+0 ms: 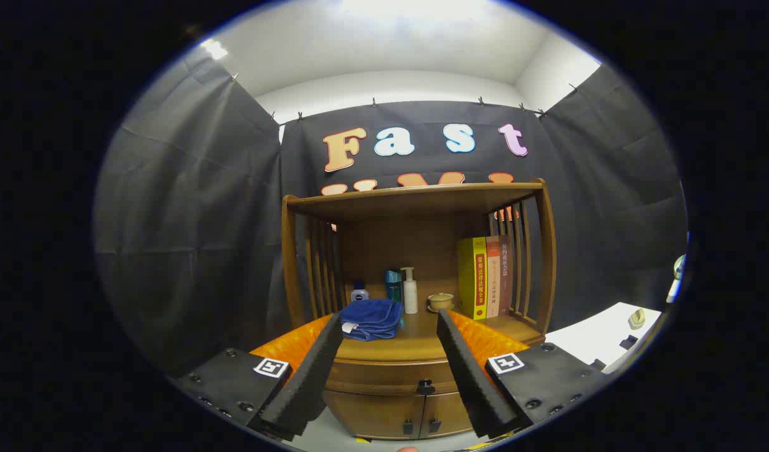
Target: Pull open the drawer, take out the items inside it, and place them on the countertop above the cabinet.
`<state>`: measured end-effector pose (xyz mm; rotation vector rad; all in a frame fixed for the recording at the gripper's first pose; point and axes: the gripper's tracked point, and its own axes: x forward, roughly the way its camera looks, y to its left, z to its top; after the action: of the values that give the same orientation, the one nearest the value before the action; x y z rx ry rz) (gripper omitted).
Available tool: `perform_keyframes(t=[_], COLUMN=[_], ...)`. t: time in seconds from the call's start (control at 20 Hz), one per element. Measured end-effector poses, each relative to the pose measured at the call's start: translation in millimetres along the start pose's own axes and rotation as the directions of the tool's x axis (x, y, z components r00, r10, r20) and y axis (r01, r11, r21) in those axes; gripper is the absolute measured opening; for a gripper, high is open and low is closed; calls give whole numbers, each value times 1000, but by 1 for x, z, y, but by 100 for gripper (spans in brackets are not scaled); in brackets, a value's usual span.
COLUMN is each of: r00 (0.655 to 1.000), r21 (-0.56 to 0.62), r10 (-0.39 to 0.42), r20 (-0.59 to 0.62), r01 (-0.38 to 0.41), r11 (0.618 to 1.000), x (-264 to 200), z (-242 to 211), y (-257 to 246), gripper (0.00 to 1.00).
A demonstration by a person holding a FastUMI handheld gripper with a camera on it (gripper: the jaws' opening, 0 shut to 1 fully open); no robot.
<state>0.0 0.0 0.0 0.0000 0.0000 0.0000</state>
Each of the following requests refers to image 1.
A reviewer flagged white pump bottle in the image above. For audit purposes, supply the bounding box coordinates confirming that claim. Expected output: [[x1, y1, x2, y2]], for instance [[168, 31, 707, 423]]
[[401, 267, 419, 315]]

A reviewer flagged white side table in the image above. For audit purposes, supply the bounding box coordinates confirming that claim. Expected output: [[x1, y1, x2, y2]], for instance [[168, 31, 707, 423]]
[[543, 302, 664, 375]]

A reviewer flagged wooden countertop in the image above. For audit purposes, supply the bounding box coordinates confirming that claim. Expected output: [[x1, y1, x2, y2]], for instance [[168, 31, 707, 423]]
[[326, 295, 546, 363]]

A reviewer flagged wooden cabinet with shelf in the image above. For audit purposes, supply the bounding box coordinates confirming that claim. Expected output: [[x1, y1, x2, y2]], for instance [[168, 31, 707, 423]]
[[281, 178, 558, 441]]

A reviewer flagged blue folded towel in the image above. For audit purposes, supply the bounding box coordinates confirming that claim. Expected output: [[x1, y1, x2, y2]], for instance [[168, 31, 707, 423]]
[[339, 299, 404, 342]]

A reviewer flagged wooden cabinet door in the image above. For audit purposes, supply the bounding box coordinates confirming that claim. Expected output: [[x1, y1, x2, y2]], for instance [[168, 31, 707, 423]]
[[421, 392, 474, 438], [324, 390, 424, 441]]

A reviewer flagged black backdrop cloth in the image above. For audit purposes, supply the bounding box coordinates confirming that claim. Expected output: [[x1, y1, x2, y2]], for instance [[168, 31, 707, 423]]
[[94, 47, 689, 377]]

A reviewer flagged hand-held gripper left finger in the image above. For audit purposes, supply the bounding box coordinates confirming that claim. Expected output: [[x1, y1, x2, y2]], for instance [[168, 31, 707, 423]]
[[171, 314, 345, 441]]

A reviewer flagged brown book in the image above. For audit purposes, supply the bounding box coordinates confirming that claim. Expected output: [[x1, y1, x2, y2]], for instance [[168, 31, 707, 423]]
[[498, 235, 514, 316]]

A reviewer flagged yellow book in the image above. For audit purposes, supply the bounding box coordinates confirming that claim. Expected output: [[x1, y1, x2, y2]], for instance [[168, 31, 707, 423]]
[[457, 236, 488, 321]]

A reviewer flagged orange and white book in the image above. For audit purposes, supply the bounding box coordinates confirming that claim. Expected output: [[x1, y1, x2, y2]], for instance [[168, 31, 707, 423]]
[[485, 235, 502, 318]]

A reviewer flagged wooden drawer with black knob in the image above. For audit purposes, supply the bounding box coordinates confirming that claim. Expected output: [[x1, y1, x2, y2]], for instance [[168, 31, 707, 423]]
[[325, 358, 461, 397]]

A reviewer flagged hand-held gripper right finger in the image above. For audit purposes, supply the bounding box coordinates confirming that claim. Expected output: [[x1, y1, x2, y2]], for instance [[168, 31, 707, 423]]
[[436, 308, 612, 439]]

